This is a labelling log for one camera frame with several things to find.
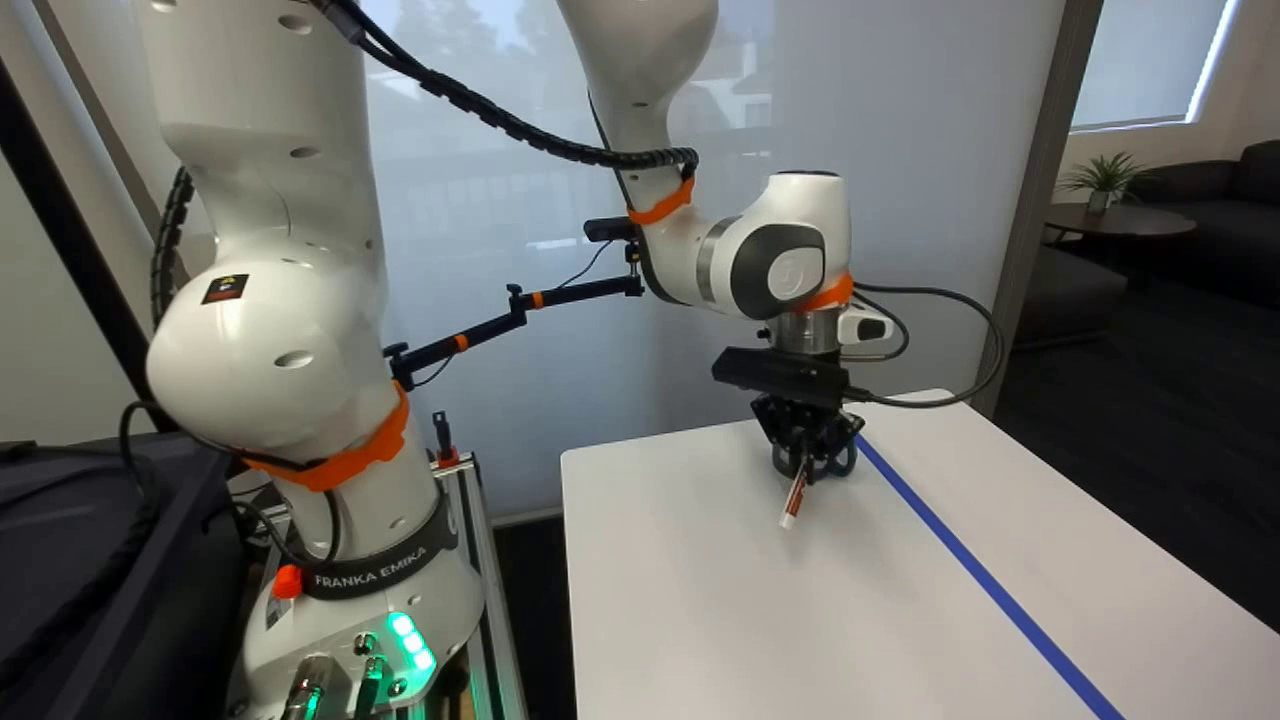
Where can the potted green plant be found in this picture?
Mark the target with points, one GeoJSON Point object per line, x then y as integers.
{"type": "Point", "coordinates": [1103, 183]}

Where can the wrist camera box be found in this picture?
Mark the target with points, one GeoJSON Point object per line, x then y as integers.
{"type": "Point", "coordinates": [782, 372]}

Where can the black bag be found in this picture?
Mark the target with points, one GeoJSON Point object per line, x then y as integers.
{"type": "Point", "coordinates": [118, 600]}

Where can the dark sofa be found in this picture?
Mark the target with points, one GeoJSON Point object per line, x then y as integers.
{"type": "Point", "coordinates": [1235, 211]}

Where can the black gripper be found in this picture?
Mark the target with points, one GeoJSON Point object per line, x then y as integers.
{"type": "Point", "coordinates": [782, 413]}

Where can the black articulated camera mount arm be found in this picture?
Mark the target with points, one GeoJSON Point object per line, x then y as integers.
{"type": "Point", "coordinates": [514, 318]}

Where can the red white marker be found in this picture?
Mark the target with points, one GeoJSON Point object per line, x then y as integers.
{"type": "Point", "coordinates": [792, 496]}

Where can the dark blue mug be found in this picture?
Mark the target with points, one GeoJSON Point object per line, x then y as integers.
{"type": "Point", "coordinates": [817, 440]}

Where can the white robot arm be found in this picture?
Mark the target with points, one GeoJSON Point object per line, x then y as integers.
{"type": "Point", "coordinates": [273, 349]}

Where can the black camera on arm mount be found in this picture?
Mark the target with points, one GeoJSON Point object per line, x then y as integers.
{"type": "Point", "coordinates": [600, 231]}

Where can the round dark side table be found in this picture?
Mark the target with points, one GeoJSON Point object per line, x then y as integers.
{"type": "Point", "coordinates": [1117, 222]}

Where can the metal robot stand frame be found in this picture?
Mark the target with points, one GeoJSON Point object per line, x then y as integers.
{"type": "Point", "coordinates": [486, 675]}

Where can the blue tape strip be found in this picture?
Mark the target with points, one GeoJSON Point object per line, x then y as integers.
{"type": "Point", "coordinates": [1034, 634]}

